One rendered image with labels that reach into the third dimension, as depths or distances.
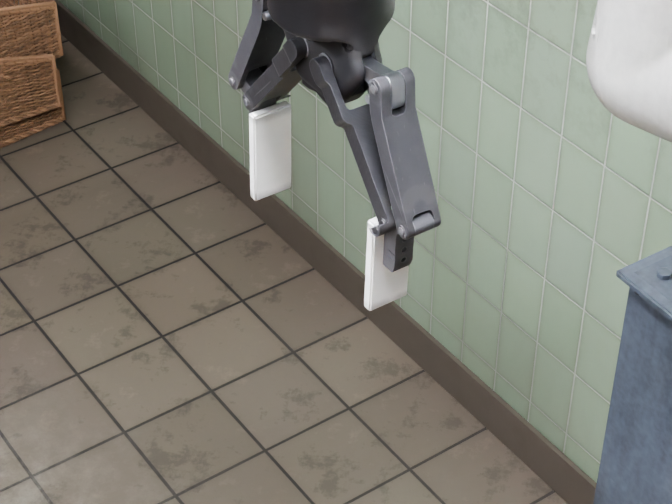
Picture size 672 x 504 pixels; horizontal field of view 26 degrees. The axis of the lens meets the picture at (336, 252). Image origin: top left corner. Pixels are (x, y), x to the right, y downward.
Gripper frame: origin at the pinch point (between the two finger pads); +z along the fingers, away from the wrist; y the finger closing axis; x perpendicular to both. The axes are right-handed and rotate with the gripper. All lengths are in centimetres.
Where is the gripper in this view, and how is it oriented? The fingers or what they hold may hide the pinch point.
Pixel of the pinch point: (325, 231)
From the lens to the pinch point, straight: 96.3
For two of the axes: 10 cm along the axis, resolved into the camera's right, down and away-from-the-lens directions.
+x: -8.3, 3.4, -4.5
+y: -5.6, -5.3, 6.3
